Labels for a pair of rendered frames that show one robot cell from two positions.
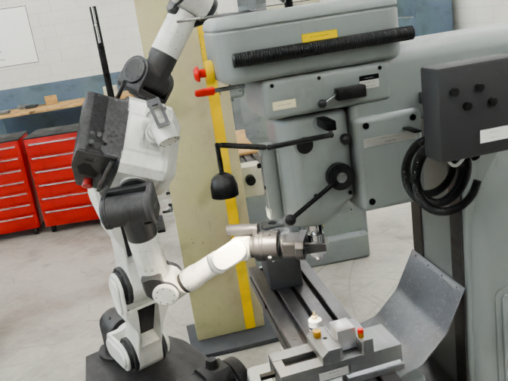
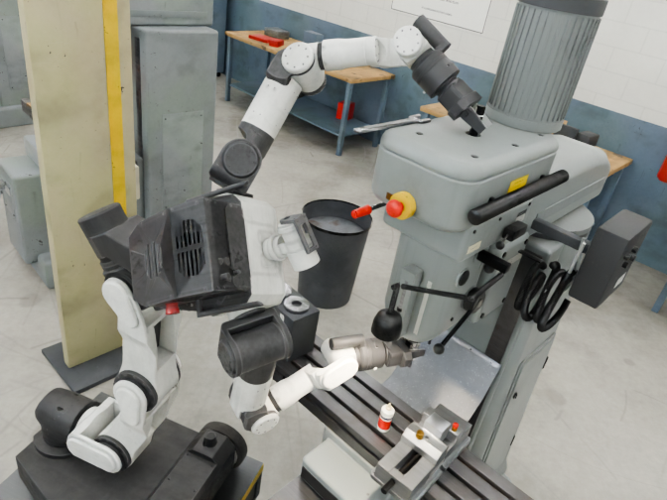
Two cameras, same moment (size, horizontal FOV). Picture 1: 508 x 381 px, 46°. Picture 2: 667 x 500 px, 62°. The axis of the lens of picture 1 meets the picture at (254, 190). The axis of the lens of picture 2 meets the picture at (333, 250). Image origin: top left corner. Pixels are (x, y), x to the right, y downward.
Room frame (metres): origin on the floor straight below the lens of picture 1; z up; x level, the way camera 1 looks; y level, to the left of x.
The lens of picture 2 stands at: (0.82, 0.89, 2.26)
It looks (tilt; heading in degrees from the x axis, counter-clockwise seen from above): 30 degrees down; 319
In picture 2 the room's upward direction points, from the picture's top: 10 degrees clockwise
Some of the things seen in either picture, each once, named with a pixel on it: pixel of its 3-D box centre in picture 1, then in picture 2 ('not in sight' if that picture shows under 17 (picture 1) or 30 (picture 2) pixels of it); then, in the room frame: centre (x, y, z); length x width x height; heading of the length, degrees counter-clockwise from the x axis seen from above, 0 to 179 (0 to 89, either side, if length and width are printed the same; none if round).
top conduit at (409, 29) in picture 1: (324, 46); (522, 193); (1.45, -0.22, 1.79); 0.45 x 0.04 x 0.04; 100
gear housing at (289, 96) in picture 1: (314, 86); (459, 209); (1.60, -0.20, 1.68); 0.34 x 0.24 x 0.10; 100
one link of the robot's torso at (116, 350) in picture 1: (138, 344); (112, 435); (2.15, 0.55, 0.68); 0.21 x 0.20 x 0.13; 33
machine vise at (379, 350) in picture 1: (334, 353); (426, 445); (1.44, -0.15, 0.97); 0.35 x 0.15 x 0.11; 103
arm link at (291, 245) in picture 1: (286, 246); (383, 352); (1.61, -0.07, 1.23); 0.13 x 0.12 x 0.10; 166
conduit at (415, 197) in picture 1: (432, 169); (537, 290); (1.44, -0.45, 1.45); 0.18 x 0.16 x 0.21; 100
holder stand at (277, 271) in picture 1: (277, 252); (285, 317); (2.09, -0.06, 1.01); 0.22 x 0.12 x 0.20; 6
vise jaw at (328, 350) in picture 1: (324, 345); (424, 442); (1.43, -0.13, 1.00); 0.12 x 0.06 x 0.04; 13
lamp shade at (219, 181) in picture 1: (223, 184); (388, 321); (1.50, 0.08, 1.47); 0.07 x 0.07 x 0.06
